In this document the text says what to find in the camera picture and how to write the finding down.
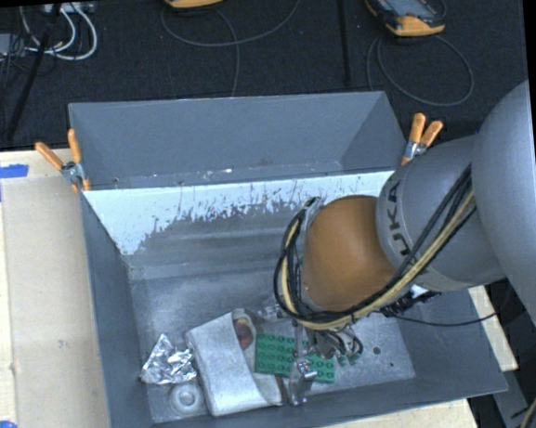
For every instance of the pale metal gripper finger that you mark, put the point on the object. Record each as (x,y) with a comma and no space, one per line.
(296,390)
(311,376)

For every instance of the green studded flat block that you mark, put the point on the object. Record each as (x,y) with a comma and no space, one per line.
(273,354)

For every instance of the white folded cloth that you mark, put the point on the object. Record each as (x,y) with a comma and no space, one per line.
(226,370)

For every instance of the clear glass with red inside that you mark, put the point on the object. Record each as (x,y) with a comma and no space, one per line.
(245,334)

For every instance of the clear round plastic lid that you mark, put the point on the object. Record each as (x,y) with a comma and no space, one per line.
(187,397)

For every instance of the crumpled silver foil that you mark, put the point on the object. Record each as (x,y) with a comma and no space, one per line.
(167,364)

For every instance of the grey metal bin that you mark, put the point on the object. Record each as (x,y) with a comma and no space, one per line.
(205,139)

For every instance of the pale flat board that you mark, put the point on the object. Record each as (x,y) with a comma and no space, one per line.
(48,311)

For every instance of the black cylinder on white bracket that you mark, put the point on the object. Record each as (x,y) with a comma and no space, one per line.
(417,294)

